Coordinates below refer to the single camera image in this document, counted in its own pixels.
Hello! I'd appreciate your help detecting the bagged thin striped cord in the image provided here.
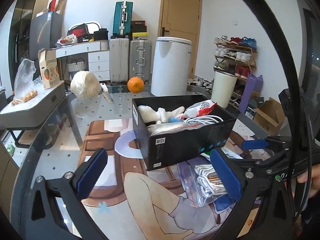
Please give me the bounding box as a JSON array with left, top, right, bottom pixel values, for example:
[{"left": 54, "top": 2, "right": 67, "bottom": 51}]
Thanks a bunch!
[{"left": 177, "top": 160, "right": 232, "bottom": 208}]

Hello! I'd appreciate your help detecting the bagged thick white rope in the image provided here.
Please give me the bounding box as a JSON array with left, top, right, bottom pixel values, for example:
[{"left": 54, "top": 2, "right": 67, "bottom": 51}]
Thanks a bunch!
[{"left": 146, "top": 122, "right": 201, "bottom": 136}]

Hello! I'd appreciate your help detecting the person's right hand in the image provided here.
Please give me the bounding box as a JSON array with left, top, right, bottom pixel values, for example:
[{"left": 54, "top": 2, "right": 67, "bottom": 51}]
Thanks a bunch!
[{"left": 291, "top": 164, "right": 320, "bottom": 201}]

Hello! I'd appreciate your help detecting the brown cardboard box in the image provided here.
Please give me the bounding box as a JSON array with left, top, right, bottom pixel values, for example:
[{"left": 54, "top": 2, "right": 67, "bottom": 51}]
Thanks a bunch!
[{"left": 253, "top": 98, "right": 285, "bottom": 135}]

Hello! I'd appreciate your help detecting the purple paper bag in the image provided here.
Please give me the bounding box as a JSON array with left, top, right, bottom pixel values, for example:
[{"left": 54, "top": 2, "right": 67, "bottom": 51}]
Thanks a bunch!
[{"left": 238, "top": 73, "right": 263, "bottom": 114}]

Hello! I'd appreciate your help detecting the red white snack packet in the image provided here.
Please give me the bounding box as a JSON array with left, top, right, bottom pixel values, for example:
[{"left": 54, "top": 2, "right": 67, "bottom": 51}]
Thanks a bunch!
[{"left": 182, "top": 100, "right": 216, "bottom": 119}]

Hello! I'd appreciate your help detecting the white cylindrical cup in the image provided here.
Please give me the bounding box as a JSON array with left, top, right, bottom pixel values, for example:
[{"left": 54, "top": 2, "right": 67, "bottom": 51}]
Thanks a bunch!
[{"left": 211, "top": 70, "right": 237, "bottom": 108}]

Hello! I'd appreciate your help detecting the black cardboard box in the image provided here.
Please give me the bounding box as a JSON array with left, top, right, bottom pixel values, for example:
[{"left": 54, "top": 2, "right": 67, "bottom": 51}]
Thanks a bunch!
[{"left": 132, "top": 95, "right": 236, "bottom": 171}]

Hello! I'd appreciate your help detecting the wooden shoe rack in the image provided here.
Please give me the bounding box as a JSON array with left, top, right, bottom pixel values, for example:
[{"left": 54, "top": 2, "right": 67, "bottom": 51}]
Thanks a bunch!
[{"left": 213, "top": 36, "right": 258, "bottom": 86}]

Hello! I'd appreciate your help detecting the white tall trash bin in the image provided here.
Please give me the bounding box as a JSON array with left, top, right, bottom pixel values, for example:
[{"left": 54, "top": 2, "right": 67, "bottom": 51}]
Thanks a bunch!
[{"left": 151, "top": 36, "right": 192, "bottom": 96}]

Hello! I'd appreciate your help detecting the grey side table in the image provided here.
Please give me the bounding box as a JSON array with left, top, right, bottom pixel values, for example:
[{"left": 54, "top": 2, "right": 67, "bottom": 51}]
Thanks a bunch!
[{"left": 0, "top": 80, "right": 66, "bottom": 149}]

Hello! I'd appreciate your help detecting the orange fruit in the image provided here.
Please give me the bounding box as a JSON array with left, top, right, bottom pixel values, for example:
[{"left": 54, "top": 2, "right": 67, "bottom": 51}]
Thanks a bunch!
[{"left": 127, "top": 77, "right": 144, "bottom": 94}]

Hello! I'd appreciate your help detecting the clear plastic snack bag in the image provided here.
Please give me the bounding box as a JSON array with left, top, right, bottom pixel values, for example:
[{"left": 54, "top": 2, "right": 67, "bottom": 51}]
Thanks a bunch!
[{"left": 11, "top": 59, "right": 44, "bottom": 106}]

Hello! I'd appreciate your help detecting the cream yarn ball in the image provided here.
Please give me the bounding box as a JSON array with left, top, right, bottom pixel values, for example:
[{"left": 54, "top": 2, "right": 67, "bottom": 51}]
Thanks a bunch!
[{"left": 71, "top": 70, "right": 101, "bottom": 100}]

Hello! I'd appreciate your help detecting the silver suitcase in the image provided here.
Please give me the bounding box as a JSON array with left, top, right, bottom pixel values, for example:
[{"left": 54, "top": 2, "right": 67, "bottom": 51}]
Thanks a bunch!
[{"left": 129, "top": 40, "right": 152, "bottom": 83}]

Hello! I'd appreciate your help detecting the brown wooden door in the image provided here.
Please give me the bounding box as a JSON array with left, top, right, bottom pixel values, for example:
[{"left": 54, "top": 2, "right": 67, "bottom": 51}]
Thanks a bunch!
[{"left": 158, "top": 0, "right": 202, "bottom": 77}]

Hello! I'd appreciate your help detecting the orange fruit cardboard box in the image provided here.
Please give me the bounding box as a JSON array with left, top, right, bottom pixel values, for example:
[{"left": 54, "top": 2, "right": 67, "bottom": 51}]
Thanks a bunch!
[{"left": 38, "top": 49, "right": 60, "bottom": 89}]

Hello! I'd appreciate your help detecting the white suitcase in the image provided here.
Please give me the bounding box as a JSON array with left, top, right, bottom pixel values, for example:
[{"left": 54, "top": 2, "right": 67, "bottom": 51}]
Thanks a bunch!
[{"left": 110, "top": 38, "right": 130, "bottom": 83}]

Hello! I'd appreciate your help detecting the white drawer desk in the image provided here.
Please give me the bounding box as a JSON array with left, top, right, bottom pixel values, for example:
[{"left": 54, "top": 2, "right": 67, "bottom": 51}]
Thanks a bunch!
[{"left": 55, "top": 40, "right": 110, "bottom": 81}]

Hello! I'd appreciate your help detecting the teal suitcase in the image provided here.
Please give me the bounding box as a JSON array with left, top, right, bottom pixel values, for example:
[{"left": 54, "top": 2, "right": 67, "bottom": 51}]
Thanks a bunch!
[{"left": 111, "top": 1, "right": 133, "bottom": 39}]

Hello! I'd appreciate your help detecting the grey refrigerator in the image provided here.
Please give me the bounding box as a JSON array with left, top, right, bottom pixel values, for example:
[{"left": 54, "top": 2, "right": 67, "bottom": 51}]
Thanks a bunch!
[{"left": 29, "top": 11, "right": 63, "bottom": 60}]

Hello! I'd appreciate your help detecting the white handled knife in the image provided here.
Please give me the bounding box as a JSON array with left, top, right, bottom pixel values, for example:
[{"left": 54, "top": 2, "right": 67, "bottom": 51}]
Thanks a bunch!
[{"left": 100, "top": 83, "right": 114, "bottom": 104}]

